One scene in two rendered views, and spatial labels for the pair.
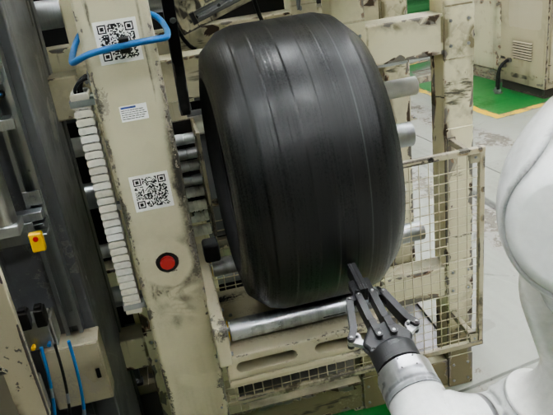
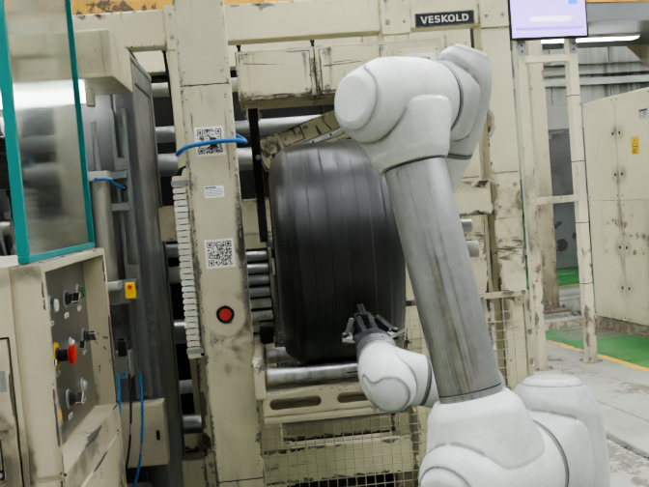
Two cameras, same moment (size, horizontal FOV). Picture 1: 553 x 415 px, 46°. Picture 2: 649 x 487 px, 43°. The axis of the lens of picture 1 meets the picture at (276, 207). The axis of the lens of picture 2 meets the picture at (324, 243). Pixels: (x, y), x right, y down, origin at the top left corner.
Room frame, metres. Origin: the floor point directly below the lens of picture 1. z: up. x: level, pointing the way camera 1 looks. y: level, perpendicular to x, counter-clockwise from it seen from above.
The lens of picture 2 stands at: (-0.94, -0.24, 1.34)
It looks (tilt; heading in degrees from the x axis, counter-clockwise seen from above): 3 degrees down; 5
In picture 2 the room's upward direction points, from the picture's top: 5 degrees counter-clockwise
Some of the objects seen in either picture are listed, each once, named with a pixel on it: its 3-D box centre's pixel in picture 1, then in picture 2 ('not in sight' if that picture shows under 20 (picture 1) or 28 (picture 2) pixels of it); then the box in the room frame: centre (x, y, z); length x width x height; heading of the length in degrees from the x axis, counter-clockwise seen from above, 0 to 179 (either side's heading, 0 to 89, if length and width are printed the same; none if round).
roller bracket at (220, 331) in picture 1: (211, 298); (260, 365); (1.26, 0.17, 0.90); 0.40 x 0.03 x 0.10; 9
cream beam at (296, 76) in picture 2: not in sight; (337, 75); (1.61, -0.08, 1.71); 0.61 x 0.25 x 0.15; 99
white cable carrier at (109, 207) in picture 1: (111, 207); (188, 267); (1.19, 0.33, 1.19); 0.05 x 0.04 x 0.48; 9
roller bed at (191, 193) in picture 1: (169, 184); (243, 297); (1.63, 0.28, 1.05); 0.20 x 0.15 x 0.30; 99
